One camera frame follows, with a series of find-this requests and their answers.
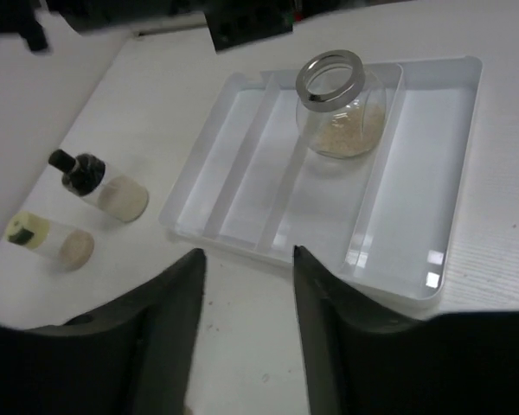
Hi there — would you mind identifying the white divided tray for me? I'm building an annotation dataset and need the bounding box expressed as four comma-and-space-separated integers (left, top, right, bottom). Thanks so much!
159, 56, 483, 309

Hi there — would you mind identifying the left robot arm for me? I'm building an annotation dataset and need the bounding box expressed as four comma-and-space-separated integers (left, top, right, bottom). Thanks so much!
0, 0, 302, 54

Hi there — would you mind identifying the wide glass jar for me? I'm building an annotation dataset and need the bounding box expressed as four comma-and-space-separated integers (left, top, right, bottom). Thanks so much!
295, 49, 387, 159

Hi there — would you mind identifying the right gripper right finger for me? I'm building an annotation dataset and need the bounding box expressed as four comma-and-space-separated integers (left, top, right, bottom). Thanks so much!
293, 246, 519, 414

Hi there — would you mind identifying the black knob spice bottle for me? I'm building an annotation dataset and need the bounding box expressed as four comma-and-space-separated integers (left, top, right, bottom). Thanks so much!
48, 149, 150, 223

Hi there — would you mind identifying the cream cap spice bottle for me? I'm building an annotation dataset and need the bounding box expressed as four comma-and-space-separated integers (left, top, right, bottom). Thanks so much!
4, 211, 95, 271

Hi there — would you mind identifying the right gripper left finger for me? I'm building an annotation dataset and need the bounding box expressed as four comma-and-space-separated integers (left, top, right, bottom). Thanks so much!
0, 249, 207, 414

